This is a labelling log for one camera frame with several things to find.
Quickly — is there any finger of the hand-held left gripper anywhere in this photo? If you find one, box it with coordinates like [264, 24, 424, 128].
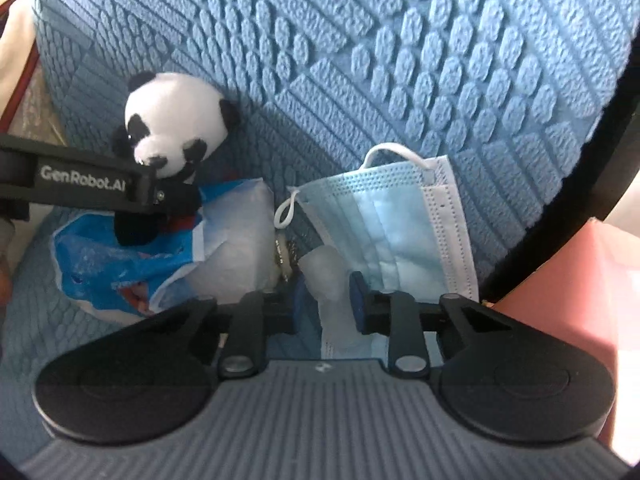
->
[114, 175, 203, 247]

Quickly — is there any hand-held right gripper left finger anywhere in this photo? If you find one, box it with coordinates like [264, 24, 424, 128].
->
[120, 280, 304, 379]

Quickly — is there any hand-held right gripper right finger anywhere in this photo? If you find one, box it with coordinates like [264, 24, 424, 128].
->
[349, 272, 512, 377]

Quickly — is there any clear plastic packet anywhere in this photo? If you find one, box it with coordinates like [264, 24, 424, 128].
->
[297, 246, 351, 361]

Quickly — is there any panda plush toy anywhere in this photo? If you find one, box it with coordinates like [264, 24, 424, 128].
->
[111, 71, 241, 185]

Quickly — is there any blue face mask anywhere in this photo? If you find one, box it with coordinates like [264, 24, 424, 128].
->
[274, 142, 482, 361]

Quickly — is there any pink cardboard box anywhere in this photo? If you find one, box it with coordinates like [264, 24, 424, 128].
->
[484, 217, 640, 463]

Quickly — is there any blue and white tissue pack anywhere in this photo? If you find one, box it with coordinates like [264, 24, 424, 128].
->
[50, 178, 278, 319]

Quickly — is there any floral bed sheet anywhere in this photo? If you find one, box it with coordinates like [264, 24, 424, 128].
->
[7, 72, 68, 147]

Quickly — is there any blue textured chair cushion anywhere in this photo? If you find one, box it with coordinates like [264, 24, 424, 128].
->
[0, 0, 632, 461]

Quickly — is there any black chair frame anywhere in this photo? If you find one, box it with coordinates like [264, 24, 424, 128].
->
[477, 20, 640, 303]

